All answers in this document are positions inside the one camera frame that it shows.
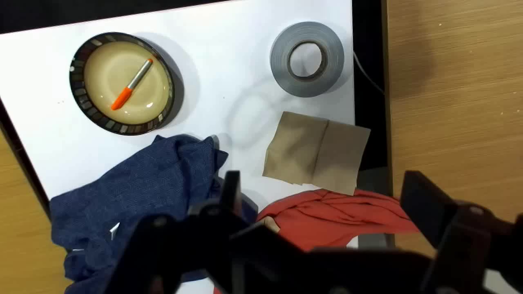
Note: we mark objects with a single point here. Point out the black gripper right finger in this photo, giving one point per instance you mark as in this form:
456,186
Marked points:
469,238

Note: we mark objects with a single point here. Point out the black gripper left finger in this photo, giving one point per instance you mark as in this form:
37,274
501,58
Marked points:
214,241

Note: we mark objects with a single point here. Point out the orange capped silver pen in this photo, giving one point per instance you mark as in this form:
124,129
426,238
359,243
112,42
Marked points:
122,96

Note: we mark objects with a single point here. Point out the black rimmed cream bowl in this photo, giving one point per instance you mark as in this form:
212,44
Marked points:
104,63

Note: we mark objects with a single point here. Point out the navy blue cloth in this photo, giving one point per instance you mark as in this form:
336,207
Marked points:
94,220

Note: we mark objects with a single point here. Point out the red orange cloth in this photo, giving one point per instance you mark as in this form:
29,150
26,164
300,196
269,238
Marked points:
322,217

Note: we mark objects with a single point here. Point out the long wooden table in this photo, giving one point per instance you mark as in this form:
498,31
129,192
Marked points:
454,86

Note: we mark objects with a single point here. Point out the white table board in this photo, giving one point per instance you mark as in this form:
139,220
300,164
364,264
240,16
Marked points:
222,53

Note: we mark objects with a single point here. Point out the grey duct tape roll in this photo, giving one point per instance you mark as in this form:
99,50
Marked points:
305,58

